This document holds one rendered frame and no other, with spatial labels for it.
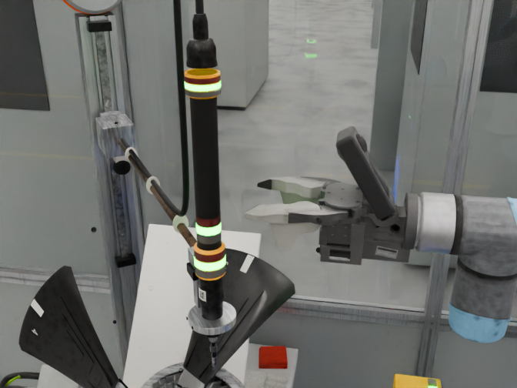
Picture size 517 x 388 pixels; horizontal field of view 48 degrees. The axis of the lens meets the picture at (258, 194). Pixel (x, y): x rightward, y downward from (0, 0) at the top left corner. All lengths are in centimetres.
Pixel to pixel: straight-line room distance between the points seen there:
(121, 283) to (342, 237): 98
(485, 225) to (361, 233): 14
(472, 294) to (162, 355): 73
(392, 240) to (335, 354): 107
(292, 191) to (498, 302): 29
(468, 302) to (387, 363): 104
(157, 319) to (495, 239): 79
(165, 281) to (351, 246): 66
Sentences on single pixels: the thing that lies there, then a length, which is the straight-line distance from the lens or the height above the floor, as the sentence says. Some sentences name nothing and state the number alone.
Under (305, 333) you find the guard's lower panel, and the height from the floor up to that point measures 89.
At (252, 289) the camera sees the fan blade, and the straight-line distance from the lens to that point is 100.
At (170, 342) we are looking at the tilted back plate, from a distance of 129.
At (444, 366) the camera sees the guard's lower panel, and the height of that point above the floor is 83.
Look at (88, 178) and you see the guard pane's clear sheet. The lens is 170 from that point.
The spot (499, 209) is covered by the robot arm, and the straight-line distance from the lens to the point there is 74.
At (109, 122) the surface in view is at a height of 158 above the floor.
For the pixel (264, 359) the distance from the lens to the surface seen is 168.
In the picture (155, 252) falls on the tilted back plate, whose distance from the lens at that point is 132.
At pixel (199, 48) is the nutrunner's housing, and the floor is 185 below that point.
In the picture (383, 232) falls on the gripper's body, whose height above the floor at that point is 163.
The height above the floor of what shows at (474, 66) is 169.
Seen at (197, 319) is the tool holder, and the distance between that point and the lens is 85.
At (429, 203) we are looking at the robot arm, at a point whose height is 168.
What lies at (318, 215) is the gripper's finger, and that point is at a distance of 69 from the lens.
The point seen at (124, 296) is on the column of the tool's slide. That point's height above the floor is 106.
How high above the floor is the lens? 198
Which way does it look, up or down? 25 degrees down
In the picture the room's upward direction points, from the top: straight up
